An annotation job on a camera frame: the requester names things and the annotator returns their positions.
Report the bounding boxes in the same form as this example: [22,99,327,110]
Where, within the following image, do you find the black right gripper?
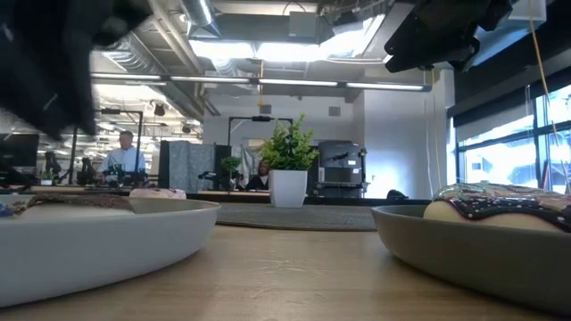
[384,0,514,73]

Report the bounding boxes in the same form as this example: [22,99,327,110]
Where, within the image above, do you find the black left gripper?
[0,0,153,140]

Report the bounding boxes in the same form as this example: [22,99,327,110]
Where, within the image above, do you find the small brown donut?
[11,193,136,214]

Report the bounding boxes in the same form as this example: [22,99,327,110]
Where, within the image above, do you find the large pink glazed donut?
[128,187,188,201]

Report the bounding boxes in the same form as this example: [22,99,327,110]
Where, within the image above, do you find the large chocolate sprinkle donut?
[422,181,571,234]

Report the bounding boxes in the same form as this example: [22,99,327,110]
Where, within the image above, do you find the person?
[244,159,271,192]
[98,129,147,185]

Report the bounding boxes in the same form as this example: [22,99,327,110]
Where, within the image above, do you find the background black robot arms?
[103,163,149,187]

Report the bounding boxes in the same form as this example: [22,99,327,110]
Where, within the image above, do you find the long ceiling light strip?
[91,73,432,93]

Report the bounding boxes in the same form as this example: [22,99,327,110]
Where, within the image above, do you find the black machine cabinet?
[317,140,369,198]

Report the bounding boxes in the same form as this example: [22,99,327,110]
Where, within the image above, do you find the grey partition screen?
[159,140,216,193]

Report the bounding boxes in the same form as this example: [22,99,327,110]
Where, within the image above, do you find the light grey round plate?
[0,195,222,309]

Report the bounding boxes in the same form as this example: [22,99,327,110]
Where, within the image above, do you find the small background green plant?
[221,155,243,191]

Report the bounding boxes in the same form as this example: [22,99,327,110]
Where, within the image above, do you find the green plant in white pot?
[258,113,320,210]

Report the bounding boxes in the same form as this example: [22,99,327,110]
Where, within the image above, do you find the round dark grey mat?
[215,202,378,233]

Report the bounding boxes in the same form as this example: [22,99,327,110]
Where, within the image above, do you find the dark grey round plate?
[370,203,571,317]

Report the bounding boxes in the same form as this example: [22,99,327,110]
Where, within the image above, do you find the yellow hanging cable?
[528,0,571,193]

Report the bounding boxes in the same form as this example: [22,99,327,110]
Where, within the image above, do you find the black aluminium table frame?
[186,191,432,207]

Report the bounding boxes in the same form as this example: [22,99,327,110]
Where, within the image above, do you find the black gantry frame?
[228,115,294,148]

